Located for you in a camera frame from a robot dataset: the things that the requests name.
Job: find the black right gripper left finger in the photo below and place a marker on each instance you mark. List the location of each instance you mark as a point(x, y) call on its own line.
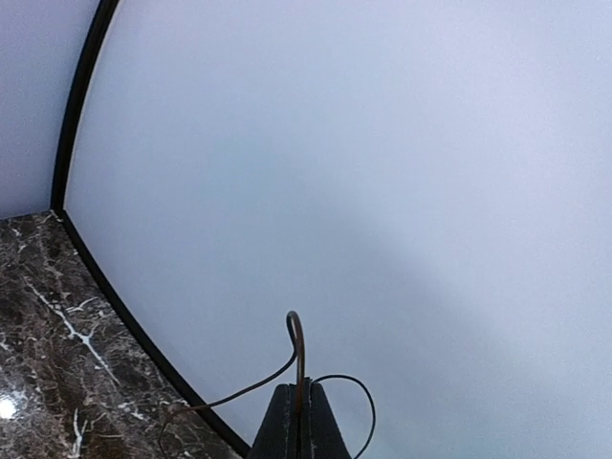
point(277, 435)

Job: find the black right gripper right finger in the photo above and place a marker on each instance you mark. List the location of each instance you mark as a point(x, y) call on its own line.
point(320, 437)

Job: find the black frame post left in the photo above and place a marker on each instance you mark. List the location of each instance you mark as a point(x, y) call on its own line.
point(75, 102)

